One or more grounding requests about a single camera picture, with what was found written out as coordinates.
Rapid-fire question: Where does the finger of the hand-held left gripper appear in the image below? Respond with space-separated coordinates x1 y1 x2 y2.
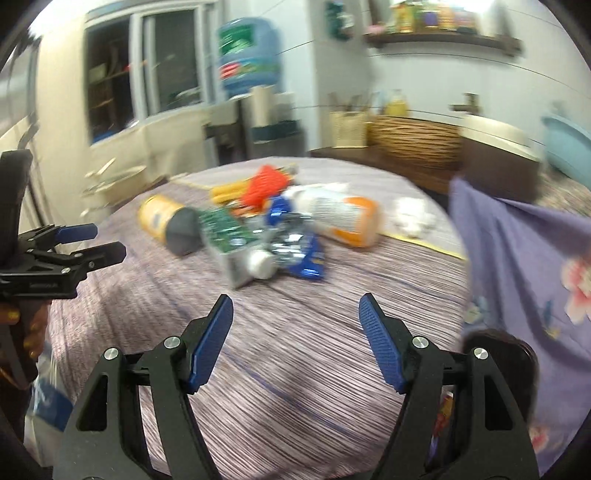
28 242 127 278
18 223 99 252

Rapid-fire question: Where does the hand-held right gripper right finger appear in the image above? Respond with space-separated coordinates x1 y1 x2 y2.
359 292 541 480

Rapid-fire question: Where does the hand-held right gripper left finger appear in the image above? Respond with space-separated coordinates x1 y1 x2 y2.
55 294 234 480

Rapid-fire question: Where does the small white bottle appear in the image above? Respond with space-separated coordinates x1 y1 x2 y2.
247 249 278 280

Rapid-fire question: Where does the yellow snack packet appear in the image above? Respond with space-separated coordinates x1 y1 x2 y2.
210 178 252 204

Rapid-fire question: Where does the orange-red wrapper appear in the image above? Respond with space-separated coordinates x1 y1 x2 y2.
240 165 289 210

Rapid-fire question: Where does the person's left hand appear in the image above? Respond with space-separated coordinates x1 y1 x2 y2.
0 302 49 365

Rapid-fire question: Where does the glass dish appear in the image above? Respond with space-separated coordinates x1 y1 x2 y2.
83 159 148 199

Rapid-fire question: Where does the yellow canister with grey lid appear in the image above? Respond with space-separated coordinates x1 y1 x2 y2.
139 194 201 257

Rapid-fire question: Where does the striped lilac tablecloth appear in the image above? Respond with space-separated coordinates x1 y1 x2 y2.
46 157 472 480

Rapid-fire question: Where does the green and grey carton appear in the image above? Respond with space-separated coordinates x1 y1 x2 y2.
198 208 259 289

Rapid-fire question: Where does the blue and silver foil wrapper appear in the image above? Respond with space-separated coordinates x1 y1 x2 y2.
265 196 326 282

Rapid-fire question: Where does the white plastic bag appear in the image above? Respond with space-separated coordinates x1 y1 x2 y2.
23 355 77 462

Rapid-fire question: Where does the crumpled white tissue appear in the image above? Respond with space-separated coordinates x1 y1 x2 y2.
392 196 437 236

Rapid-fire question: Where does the white and orange bottle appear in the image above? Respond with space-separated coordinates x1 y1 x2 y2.
286 185 384 247

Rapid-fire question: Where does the purple floral cloth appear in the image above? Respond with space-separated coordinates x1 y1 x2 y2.
450 178 591 472

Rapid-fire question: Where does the water dispenser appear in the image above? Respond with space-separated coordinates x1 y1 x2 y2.
203 99 252 164

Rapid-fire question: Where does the glass-door cabinet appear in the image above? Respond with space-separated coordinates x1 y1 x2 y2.
83 7 218 144

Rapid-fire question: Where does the dark wooden counter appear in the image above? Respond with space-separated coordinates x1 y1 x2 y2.
309 145 462 195

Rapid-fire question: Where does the wicker basket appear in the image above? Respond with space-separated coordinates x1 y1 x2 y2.
369 115 465 169

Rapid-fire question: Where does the woven utensil holder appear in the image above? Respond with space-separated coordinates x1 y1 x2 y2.
329 111 370 148

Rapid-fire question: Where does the yellow bottle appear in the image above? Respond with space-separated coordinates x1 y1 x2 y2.
385 90 411 117

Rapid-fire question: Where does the blue water jug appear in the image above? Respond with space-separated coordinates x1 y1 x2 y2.
217 17 283 99

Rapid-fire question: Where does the metal faucet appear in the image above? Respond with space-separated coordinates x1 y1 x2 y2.
450 93 482 116

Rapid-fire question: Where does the light blue basin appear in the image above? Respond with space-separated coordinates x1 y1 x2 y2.
541 113 591 181

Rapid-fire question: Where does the row of colourful jars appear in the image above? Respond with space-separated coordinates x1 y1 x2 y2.
390 0 478 34

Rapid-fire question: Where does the dark wooden wall shelf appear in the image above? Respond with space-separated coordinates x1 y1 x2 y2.
367 32 525 56

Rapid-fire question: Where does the teal wall holder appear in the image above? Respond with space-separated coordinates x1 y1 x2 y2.
325 0 354 40

